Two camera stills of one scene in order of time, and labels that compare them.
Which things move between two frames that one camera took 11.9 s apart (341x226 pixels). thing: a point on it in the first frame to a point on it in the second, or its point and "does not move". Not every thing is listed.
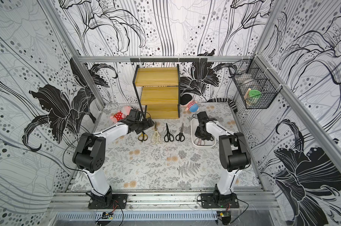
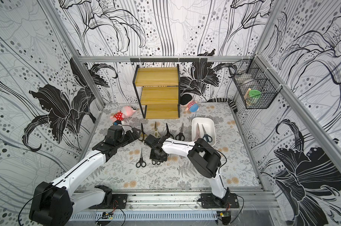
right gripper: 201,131 to 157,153
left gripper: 146,125 to 136,135
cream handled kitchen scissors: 156,138 does not move
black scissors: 168,136 does not move
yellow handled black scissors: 143,136 does not move
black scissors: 180,136 does not move
